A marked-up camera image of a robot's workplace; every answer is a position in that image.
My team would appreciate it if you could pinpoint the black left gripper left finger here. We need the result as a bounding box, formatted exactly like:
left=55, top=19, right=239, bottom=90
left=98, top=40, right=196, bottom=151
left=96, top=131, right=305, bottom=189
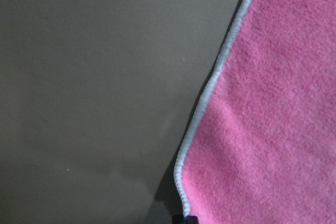
left=172, top=215, right=184, bottom=224

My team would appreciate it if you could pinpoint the pink and grey towel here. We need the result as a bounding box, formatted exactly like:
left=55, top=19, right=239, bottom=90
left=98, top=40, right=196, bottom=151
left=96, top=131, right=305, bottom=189
left=174, top=0, right=335, bottom=223

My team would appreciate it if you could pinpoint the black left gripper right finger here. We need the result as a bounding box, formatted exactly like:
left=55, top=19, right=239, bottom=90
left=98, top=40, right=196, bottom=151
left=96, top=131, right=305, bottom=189
left=185, top=216, right=199, bottom=224

